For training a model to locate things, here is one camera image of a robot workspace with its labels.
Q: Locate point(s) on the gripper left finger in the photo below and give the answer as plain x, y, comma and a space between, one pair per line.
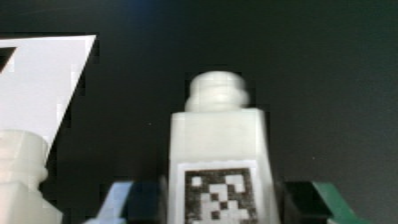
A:
131, 205

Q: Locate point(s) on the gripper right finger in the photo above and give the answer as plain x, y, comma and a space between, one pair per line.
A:
314, 205

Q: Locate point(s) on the white leg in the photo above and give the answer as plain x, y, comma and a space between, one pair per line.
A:
25, 209
220, 185

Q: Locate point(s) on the white base tag plate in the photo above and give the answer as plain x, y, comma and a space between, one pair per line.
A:
37, 81

